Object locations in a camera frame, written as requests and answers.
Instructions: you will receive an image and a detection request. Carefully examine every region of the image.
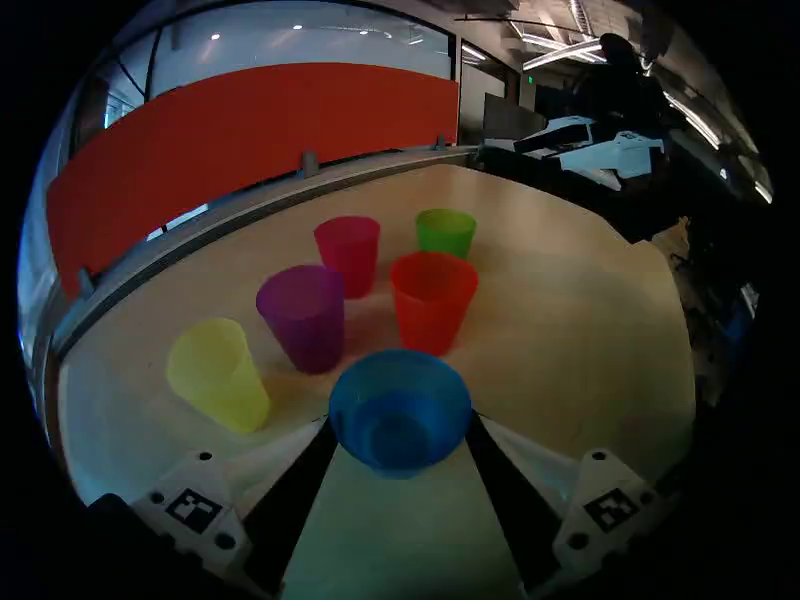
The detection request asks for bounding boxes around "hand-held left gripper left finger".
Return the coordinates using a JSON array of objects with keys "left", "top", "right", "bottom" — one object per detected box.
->
[{"left": 127, "top": 417, "right": 343, "bottom": 600}]

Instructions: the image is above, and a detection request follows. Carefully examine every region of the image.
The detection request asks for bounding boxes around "red desk screen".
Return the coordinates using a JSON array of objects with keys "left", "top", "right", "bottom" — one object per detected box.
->
[{"left": 44, "top": 62, "right": 483, "bottom": 361}]

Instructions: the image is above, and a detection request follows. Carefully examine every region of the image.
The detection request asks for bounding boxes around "yellow plastic cup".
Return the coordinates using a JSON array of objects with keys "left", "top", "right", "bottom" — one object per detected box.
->
[{"left": 166, "top": 317, "right": 272, "bottom": 434}]

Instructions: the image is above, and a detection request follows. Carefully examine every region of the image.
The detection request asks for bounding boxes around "red plastic cup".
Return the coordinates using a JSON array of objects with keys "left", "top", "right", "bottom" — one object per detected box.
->
[{"left": 389, "top": 251, "right": 480, "bottom": 358}]

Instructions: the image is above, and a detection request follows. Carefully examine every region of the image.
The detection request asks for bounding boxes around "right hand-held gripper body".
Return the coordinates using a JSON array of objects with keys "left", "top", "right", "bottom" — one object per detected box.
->
[{"left": 571, "top": 32, "right": 684, "bottom": 136}]

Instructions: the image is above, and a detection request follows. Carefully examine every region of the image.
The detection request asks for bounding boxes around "green plastic cup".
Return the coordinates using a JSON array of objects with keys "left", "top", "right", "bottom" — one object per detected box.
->
[{"left": 415, "top": 208, "right": 478, "bottom": 261}]

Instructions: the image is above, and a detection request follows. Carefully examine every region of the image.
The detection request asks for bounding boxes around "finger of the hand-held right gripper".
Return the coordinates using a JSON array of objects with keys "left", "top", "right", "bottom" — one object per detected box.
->
[
  {"left": 557, "top": 129, "right": 668, "bottom": 191},
  {"left": 513, "top": 114, "right": 596, "bottom": 158}
]

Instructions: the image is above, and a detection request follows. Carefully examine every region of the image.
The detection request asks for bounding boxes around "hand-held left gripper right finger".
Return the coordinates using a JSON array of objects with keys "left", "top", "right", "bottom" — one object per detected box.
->
[{"left": 464, "top": 409, "right": 683, "bottom": 600}]

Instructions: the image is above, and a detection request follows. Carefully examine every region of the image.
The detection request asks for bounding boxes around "pink plastic cup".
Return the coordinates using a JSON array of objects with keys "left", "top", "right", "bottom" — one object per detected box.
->
[{"left": 313, "top": 216, "right": 381, "bottom": 300}]

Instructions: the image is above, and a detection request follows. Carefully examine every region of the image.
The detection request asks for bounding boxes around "blue plastic cup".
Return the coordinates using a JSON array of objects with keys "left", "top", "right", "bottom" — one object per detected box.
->
[{"left": 328, "top": 348, "right": 473, "bottom": 480}]

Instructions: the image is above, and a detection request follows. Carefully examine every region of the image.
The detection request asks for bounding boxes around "purple plastic cup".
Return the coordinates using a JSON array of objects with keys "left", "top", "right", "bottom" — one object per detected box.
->
[{"left": 255, "top": 264, "right": 347, "bottom": 375}]

